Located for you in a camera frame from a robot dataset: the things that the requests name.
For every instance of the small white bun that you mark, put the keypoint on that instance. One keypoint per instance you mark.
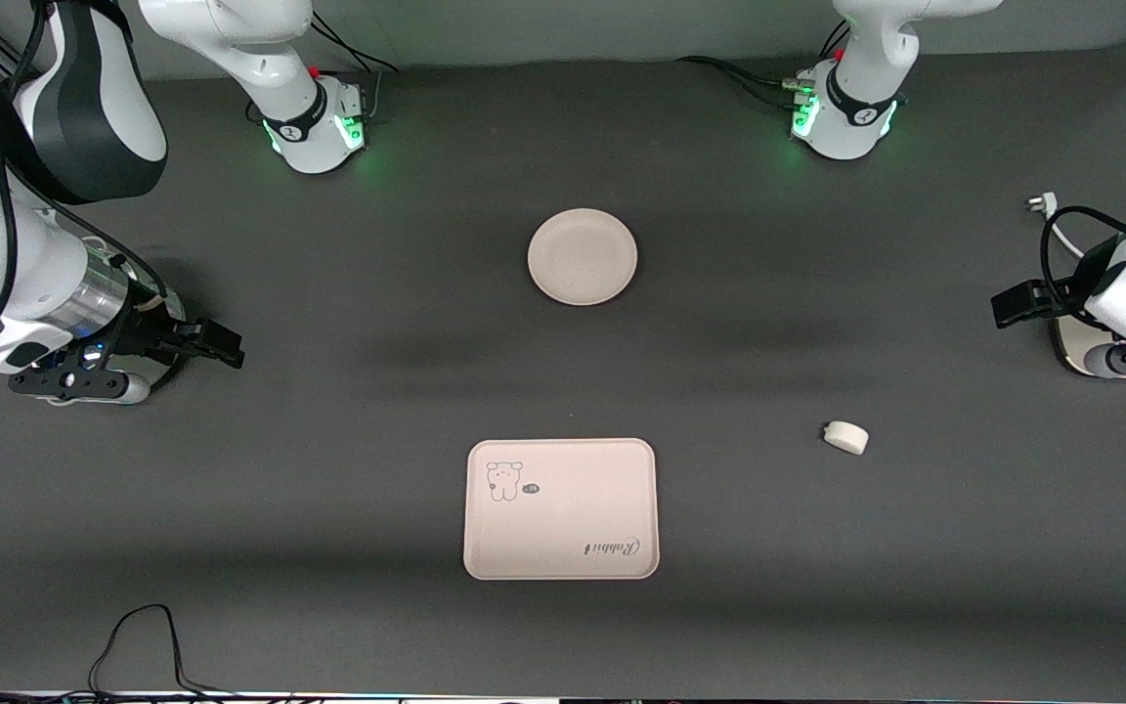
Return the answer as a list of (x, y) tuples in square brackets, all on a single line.
[(846, 437)]

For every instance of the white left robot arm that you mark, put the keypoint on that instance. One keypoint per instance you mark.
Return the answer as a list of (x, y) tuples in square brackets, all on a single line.
[(861, 108)]

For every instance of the round beige plate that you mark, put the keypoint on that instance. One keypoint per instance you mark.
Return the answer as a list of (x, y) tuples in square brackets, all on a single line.
[(583, 256)]

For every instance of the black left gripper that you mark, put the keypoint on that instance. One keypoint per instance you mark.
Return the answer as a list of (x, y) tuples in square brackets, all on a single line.
[(1077, 286)]

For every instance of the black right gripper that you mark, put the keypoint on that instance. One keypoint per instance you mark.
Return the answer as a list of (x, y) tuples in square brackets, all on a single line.
[(153, 330)]

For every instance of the beige rectangular rabbit tray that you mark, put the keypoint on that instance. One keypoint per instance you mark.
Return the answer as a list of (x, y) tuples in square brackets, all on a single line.
[(563, 513)]

